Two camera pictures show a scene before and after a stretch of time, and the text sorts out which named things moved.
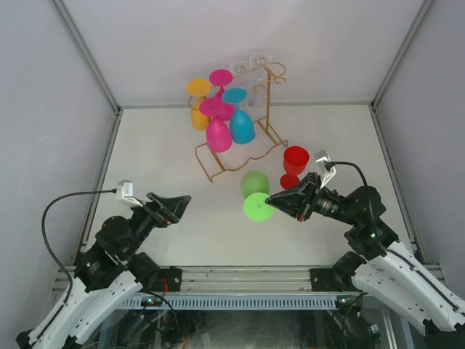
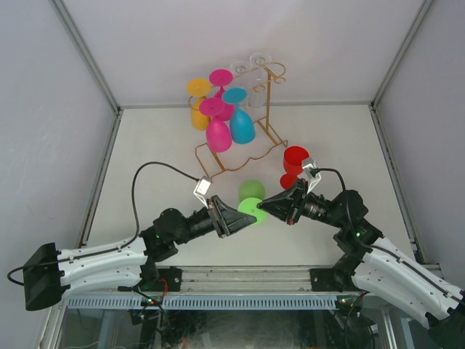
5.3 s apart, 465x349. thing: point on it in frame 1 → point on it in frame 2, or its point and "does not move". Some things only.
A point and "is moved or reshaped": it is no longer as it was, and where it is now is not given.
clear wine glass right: (260, 59) does not move
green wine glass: (256, 186) is moved or reshaped
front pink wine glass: (218, 134) does not move
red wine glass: (295, 161) does not move
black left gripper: (166, 210) → (224, 219)
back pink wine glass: (222, 78) does not move
